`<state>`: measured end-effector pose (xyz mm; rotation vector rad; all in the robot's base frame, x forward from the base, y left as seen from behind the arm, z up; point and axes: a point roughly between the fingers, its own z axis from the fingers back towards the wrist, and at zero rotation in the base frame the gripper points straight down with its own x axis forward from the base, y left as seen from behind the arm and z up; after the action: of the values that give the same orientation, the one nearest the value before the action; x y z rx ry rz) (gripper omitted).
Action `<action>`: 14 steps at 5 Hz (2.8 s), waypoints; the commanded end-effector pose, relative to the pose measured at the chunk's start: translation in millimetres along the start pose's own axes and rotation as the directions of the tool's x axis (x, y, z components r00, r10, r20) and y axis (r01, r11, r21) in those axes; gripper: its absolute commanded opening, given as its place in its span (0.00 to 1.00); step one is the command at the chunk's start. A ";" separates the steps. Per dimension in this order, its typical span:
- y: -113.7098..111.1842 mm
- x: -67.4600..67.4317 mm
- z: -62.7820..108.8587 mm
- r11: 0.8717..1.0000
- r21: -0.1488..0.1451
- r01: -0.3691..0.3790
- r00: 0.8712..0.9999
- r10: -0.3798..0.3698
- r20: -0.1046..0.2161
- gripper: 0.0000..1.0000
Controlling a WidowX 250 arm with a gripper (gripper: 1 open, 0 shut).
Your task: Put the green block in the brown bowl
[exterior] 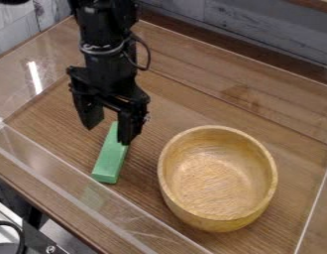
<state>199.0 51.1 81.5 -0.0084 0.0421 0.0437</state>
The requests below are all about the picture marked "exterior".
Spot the black metal bracket with bolt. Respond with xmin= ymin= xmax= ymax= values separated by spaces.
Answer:
xmin=23 ymin=228 xmax=71 ymax=254

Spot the green rectangular block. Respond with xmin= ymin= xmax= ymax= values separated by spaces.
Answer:
xmin=90 ymin=122 xmax=127 ymax=185

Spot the black cable bottom left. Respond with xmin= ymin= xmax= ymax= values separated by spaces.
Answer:
xmin=0 ymin=220 xmax=26 ymax=254

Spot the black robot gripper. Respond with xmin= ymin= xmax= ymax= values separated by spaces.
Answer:
xmin=67 ymin=39 xmax=150 ymax=146

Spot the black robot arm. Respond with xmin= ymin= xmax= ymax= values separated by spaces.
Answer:
xmin=67 ymin=0 xmax=150 ymax=145

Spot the brown wooden bowl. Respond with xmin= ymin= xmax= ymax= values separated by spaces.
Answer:
xmin=157 ymin=125 xmax=278 ymax=232

